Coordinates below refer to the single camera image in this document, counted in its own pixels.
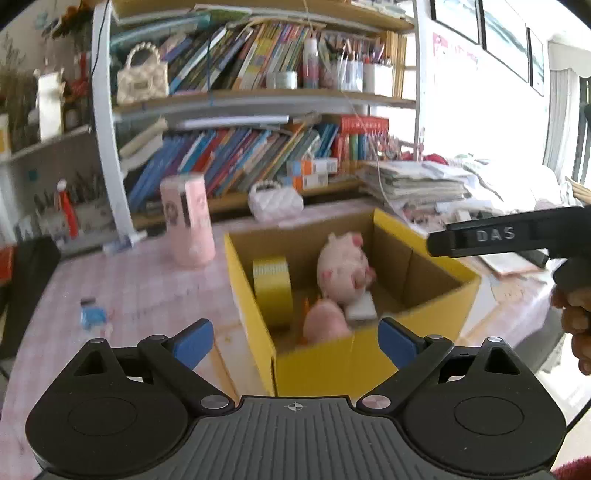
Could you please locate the white charger cube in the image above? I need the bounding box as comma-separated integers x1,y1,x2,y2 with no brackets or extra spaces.
345,291,378,322

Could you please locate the pink fluffy plush toy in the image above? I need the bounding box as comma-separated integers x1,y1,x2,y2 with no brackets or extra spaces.
301,299,352,345

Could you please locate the pink pig plush toy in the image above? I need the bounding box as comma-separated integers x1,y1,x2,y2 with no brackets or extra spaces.
317,232,377,306

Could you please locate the blue small object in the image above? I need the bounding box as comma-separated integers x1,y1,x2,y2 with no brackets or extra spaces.
79,297,108,331

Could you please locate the gold tape roll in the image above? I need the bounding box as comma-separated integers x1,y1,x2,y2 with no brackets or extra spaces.
252,256,294,328

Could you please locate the person's right hand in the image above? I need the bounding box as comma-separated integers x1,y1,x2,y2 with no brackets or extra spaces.
551,287,591,375

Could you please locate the yellow cardboard box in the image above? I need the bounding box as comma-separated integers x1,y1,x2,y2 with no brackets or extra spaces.
224,209,481,398

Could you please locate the pink checkered tablecloth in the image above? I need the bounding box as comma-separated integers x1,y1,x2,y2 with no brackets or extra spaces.
0,197,569,476

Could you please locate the blue spray bottle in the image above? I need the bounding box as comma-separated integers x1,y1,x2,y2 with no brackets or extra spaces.
102,230,148,255

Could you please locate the pink humidifier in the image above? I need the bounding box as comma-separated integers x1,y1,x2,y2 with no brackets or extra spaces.
160,173,215,267

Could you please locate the stack of papers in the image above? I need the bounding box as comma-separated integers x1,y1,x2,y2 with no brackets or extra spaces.
356,161,471,210

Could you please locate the white quilted handbag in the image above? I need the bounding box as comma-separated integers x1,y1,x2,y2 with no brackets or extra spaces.
247,180,304,222

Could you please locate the black electric keyboard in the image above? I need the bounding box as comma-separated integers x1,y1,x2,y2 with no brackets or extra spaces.
1,236,61,360

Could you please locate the row of leaning books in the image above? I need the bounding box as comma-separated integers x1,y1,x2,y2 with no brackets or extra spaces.
120,124,339,212

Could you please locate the red tassel ornament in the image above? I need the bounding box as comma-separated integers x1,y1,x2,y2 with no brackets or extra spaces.
56,179,79,239

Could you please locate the white bookshelf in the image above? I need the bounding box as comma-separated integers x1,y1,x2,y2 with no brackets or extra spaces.
1,1,418,254

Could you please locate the cream quilted handbag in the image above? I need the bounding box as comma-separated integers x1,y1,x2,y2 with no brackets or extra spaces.
116,42,169,106

